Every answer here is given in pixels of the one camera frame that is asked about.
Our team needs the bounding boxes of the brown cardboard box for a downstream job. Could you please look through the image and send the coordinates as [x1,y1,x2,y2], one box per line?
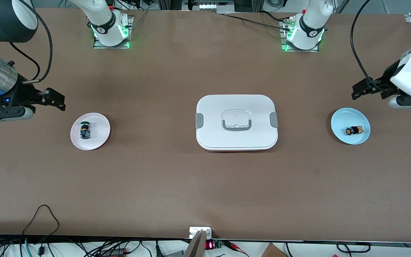
[261,243,288,257]

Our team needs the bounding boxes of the red clip lead wires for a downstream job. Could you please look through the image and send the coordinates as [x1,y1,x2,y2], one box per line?
[223,241,249,257]

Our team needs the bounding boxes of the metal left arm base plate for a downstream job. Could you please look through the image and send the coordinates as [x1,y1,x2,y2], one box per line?
[280,20,320,52]

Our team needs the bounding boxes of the black coiled cable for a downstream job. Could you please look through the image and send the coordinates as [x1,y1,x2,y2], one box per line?
[336,242,372,255]

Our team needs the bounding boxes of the white lidded box grey clips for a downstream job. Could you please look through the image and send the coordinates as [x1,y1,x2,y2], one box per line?
[195,94,279,152]

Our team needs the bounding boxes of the aluminium rear frame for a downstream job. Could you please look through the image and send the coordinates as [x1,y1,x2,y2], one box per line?
[158,0,264,14]

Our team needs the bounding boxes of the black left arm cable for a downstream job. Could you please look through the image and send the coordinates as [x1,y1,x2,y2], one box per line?
[350,0,389,94]

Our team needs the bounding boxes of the white round plate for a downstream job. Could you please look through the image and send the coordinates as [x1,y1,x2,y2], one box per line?
[70,112,111,151]

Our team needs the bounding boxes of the light blue round plate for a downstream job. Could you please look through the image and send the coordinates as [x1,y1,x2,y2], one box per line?
[331,107,371,145]

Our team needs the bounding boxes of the orange push button switch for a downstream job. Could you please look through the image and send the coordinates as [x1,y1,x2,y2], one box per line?
[345,125,365,137]

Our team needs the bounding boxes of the black power adapter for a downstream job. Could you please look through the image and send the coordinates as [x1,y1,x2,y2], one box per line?
[100,248,128,257]

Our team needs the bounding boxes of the white mounting block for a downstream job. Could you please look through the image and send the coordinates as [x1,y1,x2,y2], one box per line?
[189,227,213,239]

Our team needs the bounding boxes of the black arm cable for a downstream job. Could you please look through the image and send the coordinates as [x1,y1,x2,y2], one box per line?
[9,0,54,84]
[350,0,389,94]

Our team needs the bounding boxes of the aluminium profile bar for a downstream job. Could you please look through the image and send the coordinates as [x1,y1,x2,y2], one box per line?
[183,230,206,257]

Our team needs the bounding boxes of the black cable across table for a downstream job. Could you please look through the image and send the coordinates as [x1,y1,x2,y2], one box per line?
[223,10,291,31]

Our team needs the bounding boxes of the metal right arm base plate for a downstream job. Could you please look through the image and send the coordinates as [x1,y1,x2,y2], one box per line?
[93,16,134,49]

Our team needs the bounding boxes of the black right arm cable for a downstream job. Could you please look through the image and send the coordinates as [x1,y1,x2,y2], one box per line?
[9,0,54,84]

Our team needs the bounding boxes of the thin black looped cable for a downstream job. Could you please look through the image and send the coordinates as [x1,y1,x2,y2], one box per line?
[22,204,61,252]

